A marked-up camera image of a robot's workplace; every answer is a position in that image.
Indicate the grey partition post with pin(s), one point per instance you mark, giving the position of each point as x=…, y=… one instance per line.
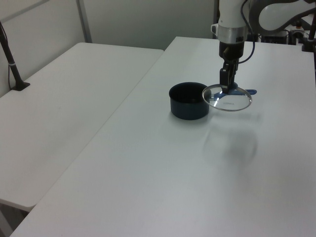
x=84, y=22

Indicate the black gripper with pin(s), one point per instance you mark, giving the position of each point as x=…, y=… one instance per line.
x=230, y=50

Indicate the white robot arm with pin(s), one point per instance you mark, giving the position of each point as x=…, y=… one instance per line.
x=232, y=14

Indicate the black electronics box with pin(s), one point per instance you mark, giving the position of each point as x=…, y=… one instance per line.
x=274, y=39

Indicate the black clamp stand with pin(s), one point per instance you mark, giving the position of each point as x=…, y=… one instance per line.
x=307, y=45

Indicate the dark blue saucepan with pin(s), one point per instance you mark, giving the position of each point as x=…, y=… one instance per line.
x=188, y=109

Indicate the white folding side table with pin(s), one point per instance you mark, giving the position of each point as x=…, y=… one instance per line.
x=61, y=111

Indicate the black camera stand pole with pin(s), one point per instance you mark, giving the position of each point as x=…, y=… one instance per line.
x=14, y=71

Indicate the glass lid with blue knob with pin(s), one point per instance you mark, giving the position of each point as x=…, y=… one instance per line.
x=232, y=105

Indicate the grey device with orange button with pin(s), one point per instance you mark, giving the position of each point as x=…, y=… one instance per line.
x=296, y=34

